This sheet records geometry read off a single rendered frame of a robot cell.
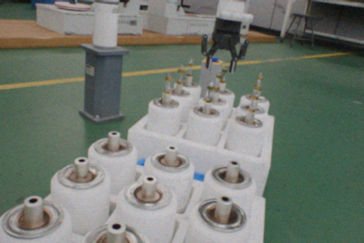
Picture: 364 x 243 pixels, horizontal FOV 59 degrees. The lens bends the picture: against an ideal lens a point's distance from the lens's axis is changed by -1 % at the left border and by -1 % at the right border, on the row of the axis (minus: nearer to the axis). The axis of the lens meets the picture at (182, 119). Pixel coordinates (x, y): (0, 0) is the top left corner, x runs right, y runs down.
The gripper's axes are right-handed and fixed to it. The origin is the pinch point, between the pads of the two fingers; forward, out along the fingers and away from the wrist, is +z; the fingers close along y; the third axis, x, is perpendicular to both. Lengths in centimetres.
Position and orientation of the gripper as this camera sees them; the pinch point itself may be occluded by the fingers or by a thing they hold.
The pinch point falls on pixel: (220, 67)
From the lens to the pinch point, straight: 98.8
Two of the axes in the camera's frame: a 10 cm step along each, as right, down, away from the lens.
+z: -1.3, 9.2, 3.7
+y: -9.8, -0.7, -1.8
